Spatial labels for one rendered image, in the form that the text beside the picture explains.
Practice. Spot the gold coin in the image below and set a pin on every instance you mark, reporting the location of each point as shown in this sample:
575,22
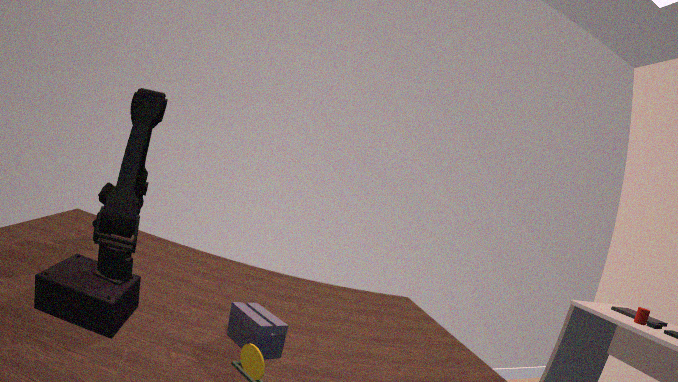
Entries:
252,361

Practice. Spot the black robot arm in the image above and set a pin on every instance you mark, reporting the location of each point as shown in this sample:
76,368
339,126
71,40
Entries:
123,202

